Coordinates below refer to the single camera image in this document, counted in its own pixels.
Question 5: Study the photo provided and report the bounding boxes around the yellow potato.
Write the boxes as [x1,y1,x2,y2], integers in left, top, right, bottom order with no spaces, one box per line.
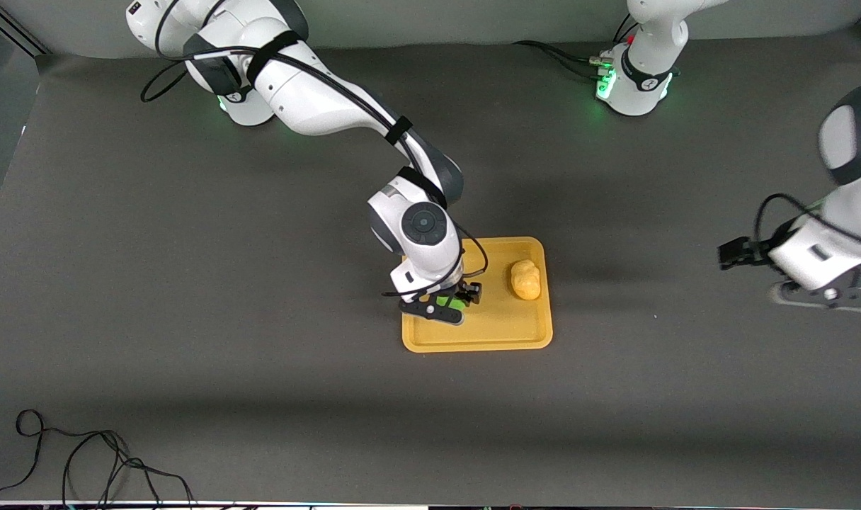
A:
[510,259,542,301]

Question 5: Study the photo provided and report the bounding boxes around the loose black coiled cable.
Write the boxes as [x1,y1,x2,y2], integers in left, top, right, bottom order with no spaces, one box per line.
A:
[0,409,196,508]

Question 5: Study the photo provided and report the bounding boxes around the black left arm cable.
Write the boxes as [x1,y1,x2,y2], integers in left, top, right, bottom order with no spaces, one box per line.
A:
[753,193,831,247]

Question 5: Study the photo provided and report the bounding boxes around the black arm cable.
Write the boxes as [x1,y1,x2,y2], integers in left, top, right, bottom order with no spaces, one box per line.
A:
[139,0,489,299]
[753,193,831,247]

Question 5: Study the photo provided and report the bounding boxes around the orange plastic tray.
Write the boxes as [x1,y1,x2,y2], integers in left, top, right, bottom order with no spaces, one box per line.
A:
[401,237,553,353]

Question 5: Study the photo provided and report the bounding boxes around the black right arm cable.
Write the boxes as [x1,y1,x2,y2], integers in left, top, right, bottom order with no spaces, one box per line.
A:
[139,0,489,299]

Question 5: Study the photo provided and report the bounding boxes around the aluminium frame profile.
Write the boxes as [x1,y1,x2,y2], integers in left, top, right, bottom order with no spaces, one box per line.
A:
[0,0,50,57]

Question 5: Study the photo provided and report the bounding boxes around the black left base cable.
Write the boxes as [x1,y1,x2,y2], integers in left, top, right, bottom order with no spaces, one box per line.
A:
[513,40,614,80]

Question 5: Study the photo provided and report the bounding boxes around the dark grey table mat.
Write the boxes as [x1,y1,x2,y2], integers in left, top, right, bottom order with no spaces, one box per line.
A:
[0,27,861,508]

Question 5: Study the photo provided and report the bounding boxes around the thin black upright cables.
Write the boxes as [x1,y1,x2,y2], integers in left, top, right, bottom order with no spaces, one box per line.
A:
[612,12,641,45]

